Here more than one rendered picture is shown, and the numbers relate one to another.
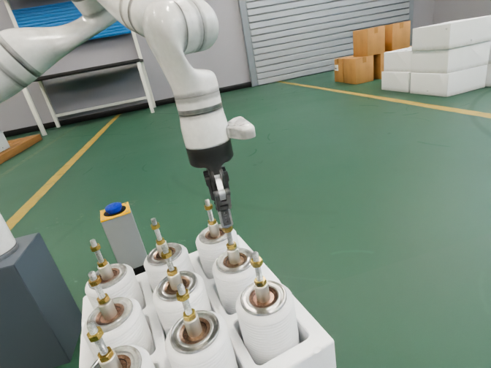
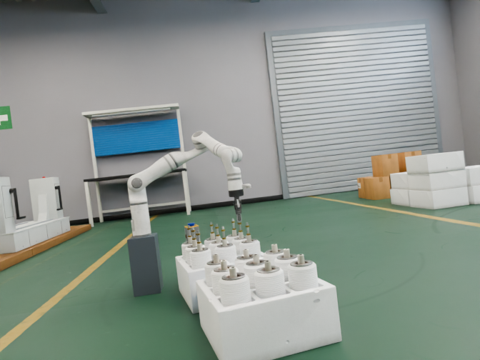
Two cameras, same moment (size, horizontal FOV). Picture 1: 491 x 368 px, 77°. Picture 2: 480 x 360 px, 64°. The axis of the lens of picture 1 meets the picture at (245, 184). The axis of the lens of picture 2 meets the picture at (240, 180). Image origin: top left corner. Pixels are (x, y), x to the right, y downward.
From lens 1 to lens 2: 1.40 m
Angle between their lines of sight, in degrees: 22
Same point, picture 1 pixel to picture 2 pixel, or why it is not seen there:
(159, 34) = (226, 157)
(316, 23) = (346, 147)
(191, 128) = (231, 183)
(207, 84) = (237, 171)
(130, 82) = (171, 188)
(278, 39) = (310, 158)
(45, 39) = (183, 156)
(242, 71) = (274, 185)
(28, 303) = (153, 255)
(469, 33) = (444, 162)
